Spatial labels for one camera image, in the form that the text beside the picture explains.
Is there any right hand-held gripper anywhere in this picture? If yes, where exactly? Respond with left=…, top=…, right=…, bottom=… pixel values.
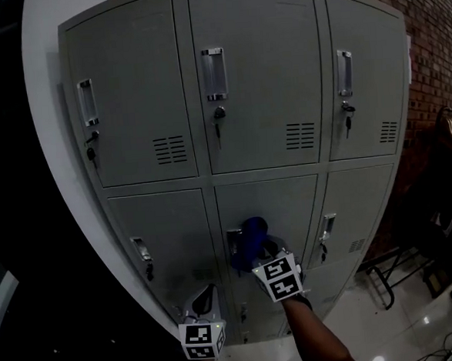
left=249, top=234, right=306, bottom=306

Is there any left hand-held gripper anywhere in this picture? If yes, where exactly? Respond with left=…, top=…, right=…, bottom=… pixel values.
left=175, top=282, right=229, bottom=361

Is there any blue cloth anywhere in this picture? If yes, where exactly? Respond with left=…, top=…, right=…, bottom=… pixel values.
left=227, top=214, right=275, bottom=279

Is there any grey metal locker door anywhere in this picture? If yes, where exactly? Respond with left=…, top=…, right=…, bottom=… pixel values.
left=213, top=173, right=326, bottom=284

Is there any grey metal locker cabinet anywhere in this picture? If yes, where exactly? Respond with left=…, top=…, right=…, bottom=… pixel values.
left=61, top=0, right=425, bottom=355

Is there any person's right forearm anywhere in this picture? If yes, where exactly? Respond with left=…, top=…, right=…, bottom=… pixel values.
left=282, top=292, right=365, bottom=361

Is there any gray metal locker cabinet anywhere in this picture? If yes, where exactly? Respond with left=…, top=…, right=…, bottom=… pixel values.
left=55, top=0, right=429, bottom=359

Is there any black wrist strap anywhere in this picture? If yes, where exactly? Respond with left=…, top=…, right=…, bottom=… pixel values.
left=297, top=289, right=313, bottom=311

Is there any black metal frame chair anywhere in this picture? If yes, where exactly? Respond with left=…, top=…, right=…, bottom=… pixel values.
left=357, top=152, right=452, bottom=313

